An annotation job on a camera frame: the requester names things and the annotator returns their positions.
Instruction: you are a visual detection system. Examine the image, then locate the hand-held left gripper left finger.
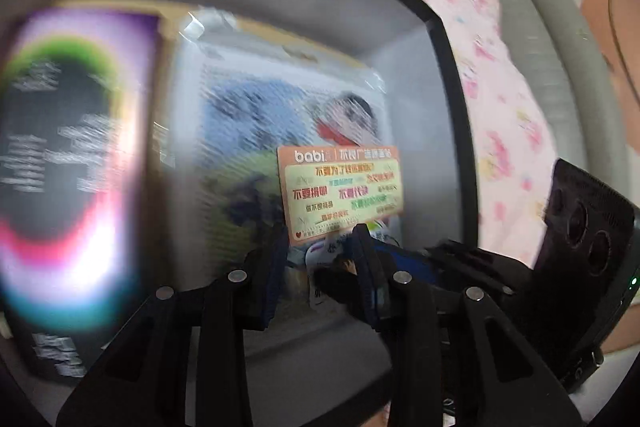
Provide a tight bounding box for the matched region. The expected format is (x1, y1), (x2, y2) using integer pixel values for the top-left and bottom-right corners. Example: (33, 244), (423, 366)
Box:
(56, 227), (291, 427)

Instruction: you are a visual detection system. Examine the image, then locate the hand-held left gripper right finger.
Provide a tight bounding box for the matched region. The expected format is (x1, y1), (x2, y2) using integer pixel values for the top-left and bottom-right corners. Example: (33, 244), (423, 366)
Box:
(350, 224), (583, 427)

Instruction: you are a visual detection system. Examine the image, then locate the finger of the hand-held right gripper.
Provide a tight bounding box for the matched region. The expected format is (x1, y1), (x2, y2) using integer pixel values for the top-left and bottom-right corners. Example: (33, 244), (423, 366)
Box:
(372, 239), (533, 308)

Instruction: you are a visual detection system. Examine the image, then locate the orange printed card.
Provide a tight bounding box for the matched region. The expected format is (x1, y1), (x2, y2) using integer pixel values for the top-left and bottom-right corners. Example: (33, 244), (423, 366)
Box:
(276, 144), (406, 248)

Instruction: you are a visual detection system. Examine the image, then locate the cartoon bead art kit packet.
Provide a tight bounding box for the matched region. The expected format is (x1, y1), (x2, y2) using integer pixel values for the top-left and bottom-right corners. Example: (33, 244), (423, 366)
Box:
(172, 9), (406, 308)

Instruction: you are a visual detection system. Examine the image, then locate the black screen protector box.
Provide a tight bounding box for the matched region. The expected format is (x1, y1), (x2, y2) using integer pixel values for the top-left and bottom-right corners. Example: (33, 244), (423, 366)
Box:
(0, 7), (163, 380)

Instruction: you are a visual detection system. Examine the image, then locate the peach cartoon floor mat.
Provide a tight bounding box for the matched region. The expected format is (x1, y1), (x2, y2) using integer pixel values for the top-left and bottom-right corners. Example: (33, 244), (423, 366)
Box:
(540, 0), (640, 358)

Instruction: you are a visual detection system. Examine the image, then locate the grey sofa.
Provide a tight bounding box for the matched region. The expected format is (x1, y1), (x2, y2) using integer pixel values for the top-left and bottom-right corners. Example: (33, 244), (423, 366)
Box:
(455, 0), (631, 192)

